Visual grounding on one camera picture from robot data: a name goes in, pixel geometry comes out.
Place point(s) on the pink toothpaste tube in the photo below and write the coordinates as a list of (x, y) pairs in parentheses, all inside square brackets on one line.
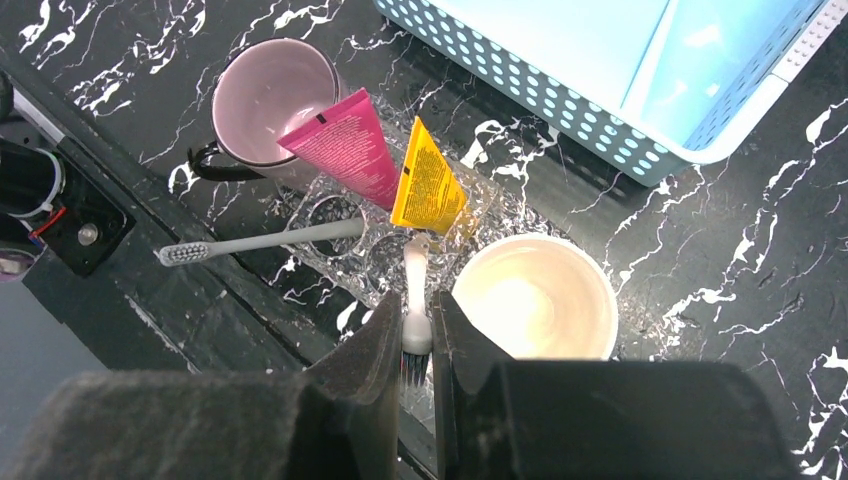
[(346, 142)]

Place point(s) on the purple mug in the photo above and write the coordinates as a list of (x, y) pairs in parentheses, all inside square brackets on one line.
[(267, 91)]

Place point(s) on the clear plastic tray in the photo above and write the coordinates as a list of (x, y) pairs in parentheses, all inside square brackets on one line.
[(371, 265)]

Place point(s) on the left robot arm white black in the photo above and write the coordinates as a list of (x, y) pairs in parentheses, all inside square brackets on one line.
[(61, 207)]

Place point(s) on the yellow mug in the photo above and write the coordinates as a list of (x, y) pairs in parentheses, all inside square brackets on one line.
[(539, 297)]

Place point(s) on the light blue plastic basket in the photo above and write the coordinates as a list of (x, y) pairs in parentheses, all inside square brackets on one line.
[(723, 67)]

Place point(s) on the yellow toothpaste tube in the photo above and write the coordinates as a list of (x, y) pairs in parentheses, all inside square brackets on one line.
[(429, 196)]

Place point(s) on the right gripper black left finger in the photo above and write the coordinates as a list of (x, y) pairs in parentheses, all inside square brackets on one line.
[(337, 419)]

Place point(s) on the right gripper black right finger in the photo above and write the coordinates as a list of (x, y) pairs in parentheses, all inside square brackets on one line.
[(502, 418)]

